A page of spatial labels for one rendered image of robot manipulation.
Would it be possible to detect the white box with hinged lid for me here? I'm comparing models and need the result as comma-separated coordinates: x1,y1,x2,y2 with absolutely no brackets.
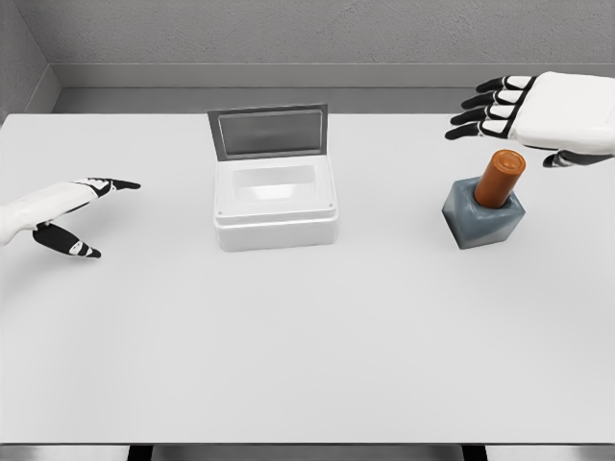
207,101,337,254

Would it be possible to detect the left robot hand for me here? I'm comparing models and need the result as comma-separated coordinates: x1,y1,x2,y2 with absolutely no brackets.
0,177,142,260

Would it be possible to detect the grey bottle with brown cap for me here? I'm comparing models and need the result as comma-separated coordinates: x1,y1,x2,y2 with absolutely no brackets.
441,149,528,251

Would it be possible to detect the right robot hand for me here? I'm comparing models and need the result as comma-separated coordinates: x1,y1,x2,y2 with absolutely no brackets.
444,71,615,169

